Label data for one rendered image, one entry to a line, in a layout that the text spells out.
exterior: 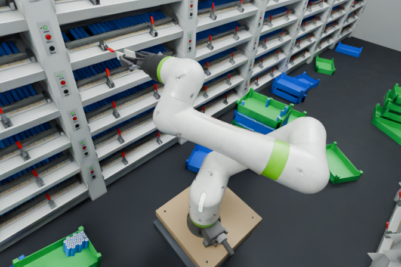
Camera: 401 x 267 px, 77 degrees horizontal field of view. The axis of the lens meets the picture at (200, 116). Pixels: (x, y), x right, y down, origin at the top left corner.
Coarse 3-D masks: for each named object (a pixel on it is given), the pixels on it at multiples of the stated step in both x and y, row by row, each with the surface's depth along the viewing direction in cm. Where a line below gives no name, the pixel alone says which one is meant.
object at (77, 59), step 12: (168, 12) 137; (60, 24) 106; (168, 24) 133; (180, 24) 134; (120, 36) 117; (132, 36) 119; (144, 36) 122; (168, 36) 129; (180, 36) 137; (72, 48) 104; (96, 48) 108; (120, 48) 112; (132, 48) 118; (72, 60) 100; (84, 60) 103; (96, 60) 108
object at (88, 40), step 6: (162, 18) 130; (168, 18) 132; (138, 24) 122; (144, 24) 123; (150, 24) 125; (156, 24) 128; (114, 30) 114; (120, 30) 115; (126, 30) 117; (132, 30) 120; (144, 30) 123; (90, 36) 108; (96, 36) 109; (102, 36) 110; (108, 36) 112; (114, 36) 115; (66, 42) 102; (72, 42) 103; (78, 42) 104; (84, 42) 106; (90, 42) 108
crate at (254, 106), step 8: (248, 96) 172; (256, 96) 170; (264, 96) 166; (240, 104) 166; (248, 104) 166; (256, 104) 167; (264, 104) 167; (272, 104) 166; (280, 104) 162; (240, 112) 159; (248, 112) 155; (256, 112) 152; (264, 112) 161; (272, 112) 161; (288, 112) 154; (264, 120) 151; (272, 120) 148; (280, 120) 144
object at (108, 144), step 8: (144, 112) 160; (152, 112) 160; (128, 120) 152; (136, 120) 153; (144, 120) 158; (152, 120) 159; (112, 128) 146; (120, 128) 147; (128, 128) 151; (136, 128) 152; (144, 128) 154; (152, 128) 156; (96, 136) 142; (104, 136) 141; (112, 136) 144; (120, 136) 142; (128, 136) 148; (136, 136) 150; (96, 144) 139; (104, 144) 140; (112, 144) 142; (120, 144) 144; (128, 144) 149; (96, 152) 132; (104, 152) 138; (112, 152) 142
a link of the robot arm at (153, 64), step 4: (160, 52) 80; (156, 56) 80; (160, 56) 80; (164, 56) 79; (168, 56) 79; (152, 60) 80; (156, 60) 79; (160, 60) 78; (148, 64) 81; (152, 64) 79; (156, 64) 78; (148, 68) 81; (152, 68) 79; (156, 68) 78; (148, 72) 82; (152, 72) 80; (156, 72) 78; (152, 76) 81; (156, 76) 79; (156, 80) 82
